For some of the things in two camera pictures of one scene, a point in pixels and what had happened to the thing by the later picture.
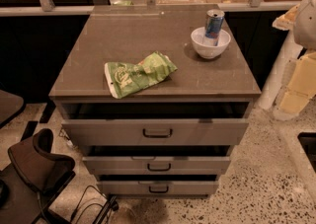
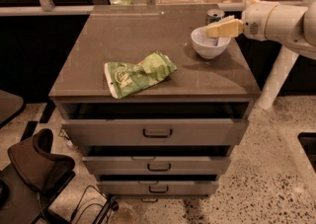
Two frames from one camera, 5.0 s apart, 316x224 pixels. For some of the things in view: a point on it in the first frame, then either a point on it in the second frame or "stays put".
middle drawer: (160, 165) stays put
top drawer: (154, 131) stays put
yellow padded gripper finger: (298, 87) to (253, 23)
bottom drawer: (157, 187) stays put
